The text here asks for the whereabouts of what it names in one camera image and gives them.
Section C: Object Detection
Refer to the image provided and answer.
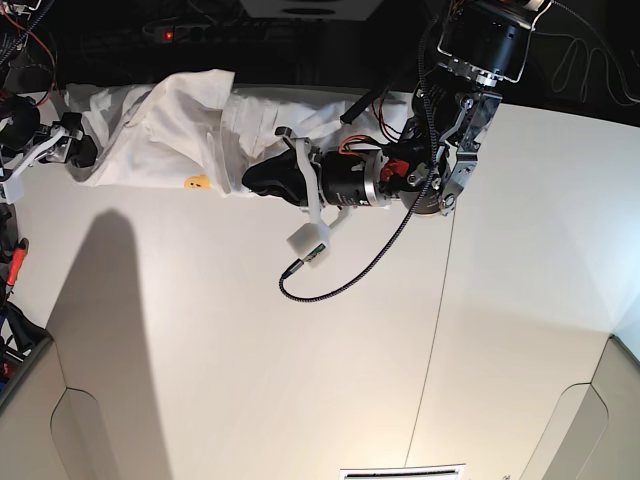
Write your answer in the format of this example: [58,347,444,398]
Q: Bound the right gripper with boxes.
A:
[1,112,98,181]

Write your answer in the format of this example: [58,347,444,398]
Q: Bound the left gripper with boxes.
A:
[242,126,350,233]

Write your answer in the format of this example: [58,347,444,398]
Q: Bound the white printed t-shirt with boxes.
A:
[64,70,384,195]

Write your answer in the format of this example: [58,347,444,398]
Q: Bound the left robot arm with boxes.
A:
[241,1,551,215]

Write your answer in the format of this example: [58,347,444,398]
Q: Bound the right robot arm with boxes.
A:
[1,1,98,199]

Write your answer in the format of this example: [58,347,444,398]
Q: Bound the black power strip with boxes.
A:
[142,24,266,44]

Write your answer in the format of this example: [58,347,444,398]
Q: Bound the white vent grille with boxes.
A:
[339,464,466,480]

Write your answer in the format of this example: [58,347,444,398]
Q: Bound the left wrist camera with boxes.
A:
[287,223,330,268]

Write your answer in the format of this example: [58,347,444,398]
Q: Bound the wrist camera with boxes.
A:
[287,223,330,268]
[0,177,24,204]

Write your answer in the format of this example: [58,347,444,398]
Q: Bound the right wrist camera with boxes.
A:
[0,177,24,204]

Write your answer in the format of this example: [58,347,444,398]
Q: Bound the orange handled tool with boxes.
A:
[5,238,29,297]

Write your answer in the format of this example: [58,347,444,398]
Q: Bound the right braided black cable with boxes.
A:
[278,9,451,303]

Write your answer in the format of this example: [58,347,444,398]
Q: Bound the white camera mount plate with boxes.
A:
[240,0,382,21]

